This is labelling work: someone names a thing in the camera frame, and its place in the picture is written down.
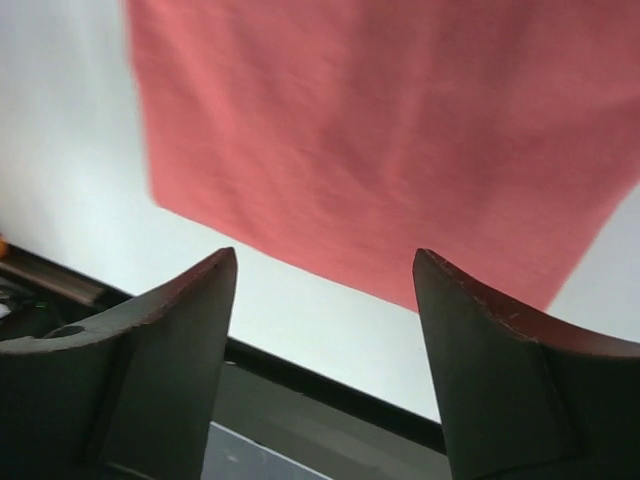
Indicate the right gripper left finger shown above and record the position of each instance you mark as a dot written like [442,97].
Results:
[127,393]

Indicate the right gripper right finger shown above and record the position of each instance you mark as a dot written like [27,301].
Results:
[522,394]

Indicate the red t shirt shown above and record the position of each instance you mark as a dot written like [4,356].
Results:
[342,136]

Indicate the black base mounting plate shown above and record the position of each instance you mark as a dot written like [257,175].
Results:
[39,274]

